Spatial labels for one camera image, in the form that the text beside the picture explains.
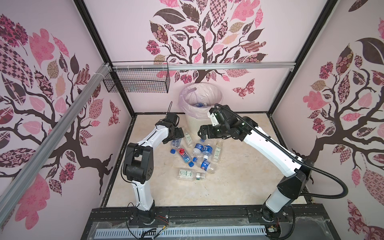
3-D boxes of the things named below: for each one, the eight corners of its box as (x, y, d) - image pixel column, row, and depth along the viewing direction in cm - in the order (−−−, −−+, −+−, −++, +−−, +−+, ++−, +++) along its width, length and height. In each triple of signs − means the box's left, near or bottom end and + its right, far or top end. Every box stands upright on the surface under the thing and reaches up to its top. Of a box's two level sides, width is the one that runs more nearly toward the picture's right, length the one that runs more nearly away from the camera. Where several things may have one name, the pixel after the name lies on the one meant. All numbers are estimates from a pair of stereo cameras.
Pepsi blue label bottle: (204, 176, 88) (205, 173, 84) (198, 160, 94) (198, 157, 91) (214, 173, 89) (214, 170, 86) (206, 157, 96) (207, 154, 93)
